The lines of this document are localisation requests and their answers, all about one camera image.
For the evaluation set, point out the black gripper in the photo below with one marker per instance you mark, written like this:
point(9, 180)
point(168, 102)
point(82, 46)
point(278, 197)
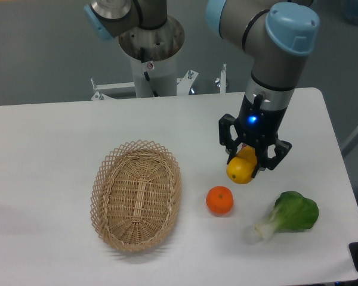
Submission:
point(258, 122)

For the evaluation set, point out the green bok choy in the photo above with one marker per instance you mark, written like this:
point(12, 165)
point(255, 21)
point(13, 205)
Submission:
point(291, 212)

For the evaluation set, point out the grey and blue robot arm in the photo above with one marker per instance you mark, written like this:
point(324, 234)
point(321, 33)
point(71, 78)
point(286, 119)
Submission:
point(278, 35)

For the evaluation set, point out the yellow mango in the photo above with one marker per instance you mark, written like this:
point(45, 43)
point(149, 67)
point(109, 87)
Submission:
point(241, 167)

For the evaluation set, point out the oval wicker basket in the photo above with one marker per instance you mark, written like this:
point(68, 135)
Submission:
point(136, 196)

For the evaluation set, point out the orange tangerine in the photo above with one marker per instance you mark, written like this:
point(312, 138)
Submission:
point(219, 200)

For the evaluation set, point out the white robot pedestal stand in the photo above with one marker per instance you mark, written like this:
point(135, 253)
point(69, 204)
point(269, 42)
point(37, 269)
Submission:
point(153, 58)

